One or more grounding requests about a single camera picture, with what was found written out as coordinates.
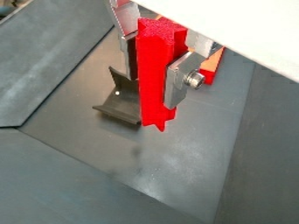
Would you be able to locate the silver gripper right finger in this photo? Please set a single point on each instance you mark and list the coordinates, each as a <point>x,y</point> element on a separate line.
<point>182,73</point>

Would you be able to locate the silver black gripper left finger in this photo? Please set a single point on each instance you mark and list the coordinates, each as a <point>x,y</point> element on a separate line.
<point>124,14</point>

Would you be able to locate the red star peg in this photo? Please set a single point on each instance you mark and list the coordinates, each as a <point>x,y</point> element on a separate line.
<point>155,113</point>

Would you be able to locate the red shape sorter board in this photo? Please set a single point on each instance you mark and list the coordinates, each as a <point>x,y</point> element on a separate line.
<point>212,68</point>

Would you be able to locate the black curved holder stand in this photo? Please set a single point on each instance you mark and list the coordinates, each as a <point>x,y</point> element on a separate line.
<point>122,103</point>

